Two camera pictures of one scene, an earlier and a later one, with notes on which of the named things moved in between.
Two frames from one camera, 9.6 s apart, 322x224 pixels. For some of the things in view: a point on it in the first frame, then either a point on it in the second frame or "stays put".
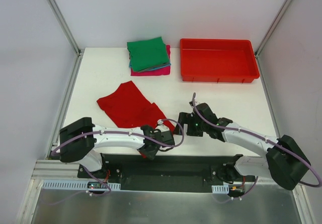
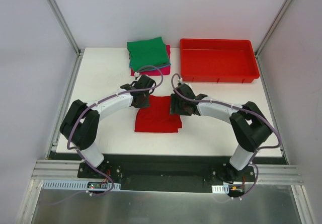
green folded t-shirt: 147,53 stays put
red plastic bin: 218,61 stays put
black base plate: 168,173 stays put
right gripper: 185,124 -> 179,106
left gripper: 150,151 -> 140,100
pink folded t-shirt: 163,71 stays put
